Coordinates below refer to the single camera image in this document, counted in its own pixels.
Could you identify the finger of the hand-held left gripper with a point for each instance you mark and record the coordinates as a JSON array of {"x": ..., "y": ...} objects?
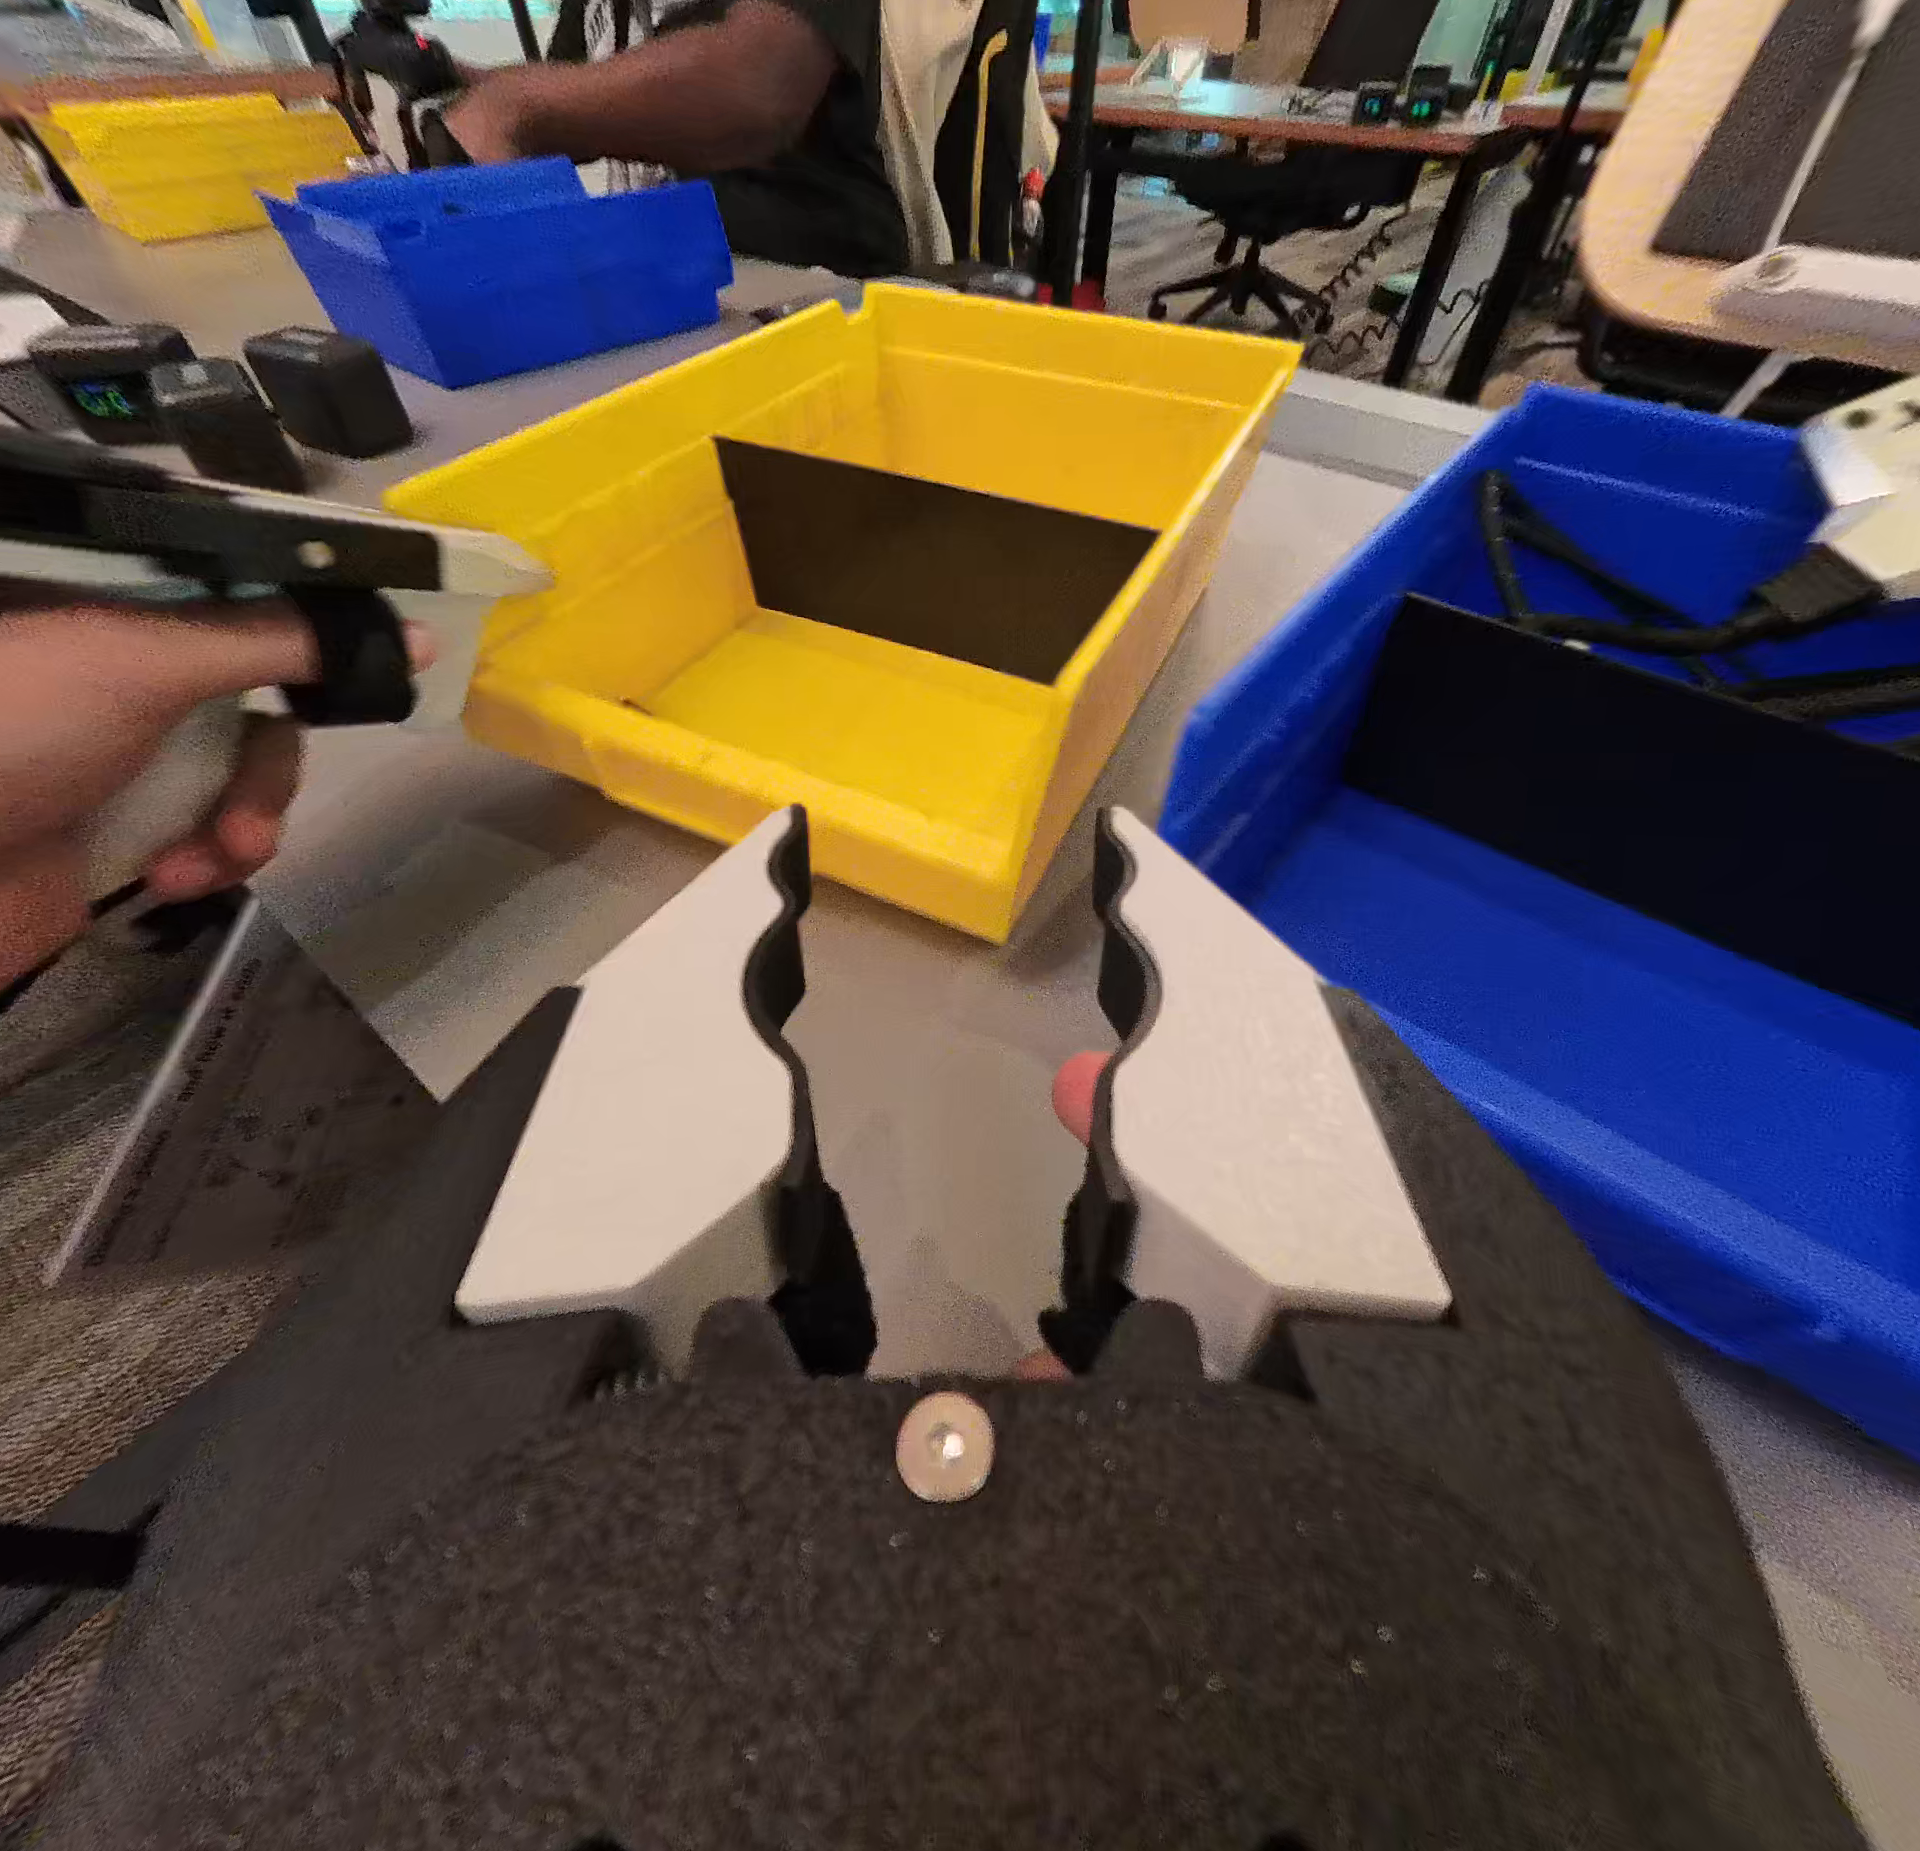
[{"x": 494, "y": 565}]

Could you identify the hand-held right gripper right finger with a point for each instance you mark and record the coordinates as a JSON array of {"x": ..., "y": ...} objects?
[{"x": 1275, "y": 1133}]

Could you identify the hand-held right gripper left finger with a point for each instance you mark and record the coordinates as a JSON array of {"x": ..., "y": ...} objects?
[{"x": 644, "y": 1133}]

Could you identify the blue plastic bin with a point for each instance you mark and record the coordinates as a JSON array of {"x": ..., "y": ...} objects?
[
  {"x": 1574, "y": 1073},
  {"x": 494, "y": 277}
]

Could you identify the yellow plastic bin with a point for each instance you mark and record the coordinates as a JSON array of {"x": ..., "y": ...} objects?
[
  {"x": 181, "y": 165},
  {"x": 900, "y": 773}
]

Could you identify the person's right hand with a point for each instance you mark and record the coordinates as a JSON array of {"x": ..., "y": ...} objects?
[{"x": 1082, "y": 1095}]

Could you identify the person's left hand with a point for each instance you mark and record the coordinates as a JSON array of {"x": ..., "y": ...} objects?
[{"x": 91, "y": 697}]

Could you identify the black block with green display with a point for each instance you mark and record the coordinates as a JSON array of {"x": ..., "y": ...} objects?
[{"x": 91, "y": 359}]

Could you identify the grey printed board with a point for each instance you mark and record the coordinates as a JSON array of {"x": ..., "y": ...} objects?
[{"x": 224, "y": 1103}]

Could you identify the black bin divider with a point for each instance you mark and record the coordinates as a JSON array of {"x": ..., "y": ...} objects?
[
  {"x": 930, "y": 563},
  {"x": 1574, "y": 773}
]

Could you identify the beige hanging jacket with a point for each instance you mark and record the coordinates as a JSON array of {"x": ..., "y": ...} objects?
[{"x": 930, "y": 81}]

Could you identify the black office chair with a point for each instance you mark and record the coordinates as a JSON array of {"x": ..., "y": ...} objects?
[{"x": 1291, "y": 187}]

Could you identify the brown wooden desk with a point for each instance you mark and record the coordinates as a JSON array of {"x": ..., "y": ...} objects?
[{"x": 1275, "y": 119}]

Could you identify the wooden-framed black book stand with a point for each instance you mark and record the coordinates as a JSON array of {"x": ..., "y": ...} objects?
[{"x": 1650, "y": 157}]

